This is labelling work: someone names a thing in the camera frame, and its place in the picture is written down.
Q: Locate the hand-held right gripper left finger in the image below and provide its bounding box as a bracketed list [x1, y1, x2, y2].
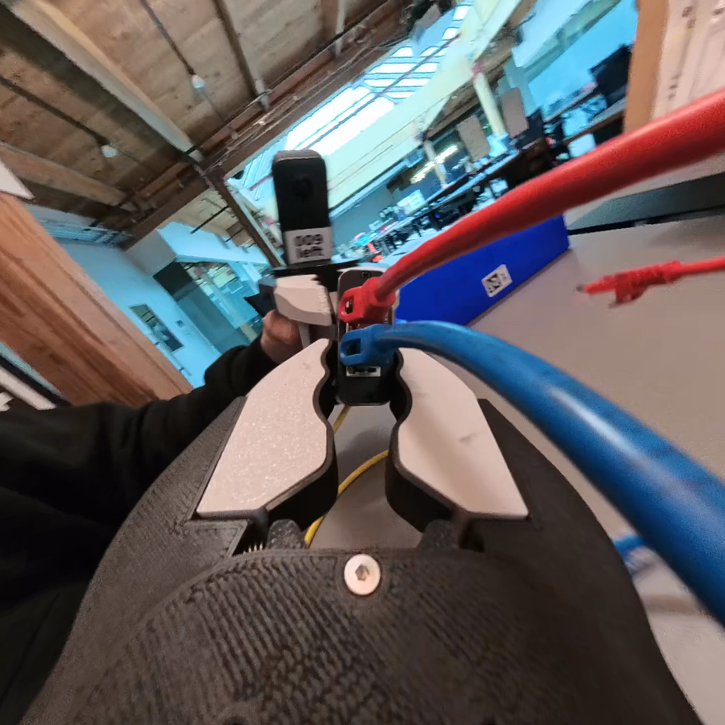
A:
[195, 339, 339, 526]

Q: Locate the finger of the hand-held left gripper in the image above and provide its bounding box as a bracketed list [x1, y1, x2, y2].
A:
[273, 276, 336, 328]

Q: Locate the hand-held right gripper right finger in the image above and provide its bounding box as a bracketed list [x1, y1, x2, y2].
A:
[385, 347, 530, 533]

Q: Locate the yellow network cable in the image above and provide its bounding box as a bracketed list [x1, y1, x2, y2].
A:
[304, 405, 392, 547]

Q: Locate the black network splitter box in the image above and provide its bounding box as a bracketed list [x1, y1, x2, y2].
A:
[337, 269, 398, 406]

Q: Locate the blue network cable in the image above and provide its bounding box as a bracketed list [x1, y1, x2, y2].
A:
[339, 321, 725, 629]

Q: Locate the blue plastic bin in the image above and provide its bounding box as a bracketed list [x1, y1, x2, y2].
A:
[393, 215, 570, 327]

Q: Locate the red network cable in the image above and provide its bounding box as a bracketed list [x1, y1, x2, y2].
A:
[339, 91, 725, 326]

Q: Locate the person's left forearm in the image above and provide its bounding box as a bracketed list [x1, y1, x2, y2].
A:
[0, 339, 284, 725]

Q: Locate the grey desk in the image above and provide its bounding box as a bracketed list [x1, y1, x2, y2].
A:
[309, 170, 725, 725]

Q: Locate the person's left hand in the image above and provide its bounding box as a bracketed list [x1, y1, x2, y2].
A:
[261, 310, 305, 364]

